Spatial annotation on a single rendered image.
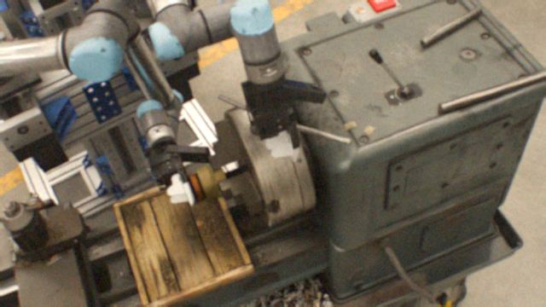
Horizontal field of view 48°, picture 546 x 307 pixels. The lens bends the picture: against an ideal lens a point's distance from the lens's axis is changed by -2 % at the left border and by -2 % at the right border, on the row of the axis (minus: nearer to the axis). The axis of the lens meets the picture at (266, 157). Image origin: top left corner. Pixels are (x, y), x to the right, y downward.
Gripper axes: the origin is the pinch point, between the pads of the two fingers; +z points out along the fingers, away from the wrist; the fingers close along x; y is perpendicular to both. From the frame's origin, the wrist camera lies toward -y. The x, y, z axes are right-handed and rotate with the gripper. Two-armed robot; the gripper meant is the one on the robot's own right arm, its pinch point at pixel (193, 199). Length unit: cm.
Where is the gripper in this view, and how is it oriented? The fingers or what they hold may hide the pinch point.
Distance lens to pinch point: 158.1
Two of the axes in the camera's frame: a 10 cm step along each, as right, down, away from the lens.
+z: 3.7, 7.2, -5.8
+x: -1.0, -5.9, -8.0
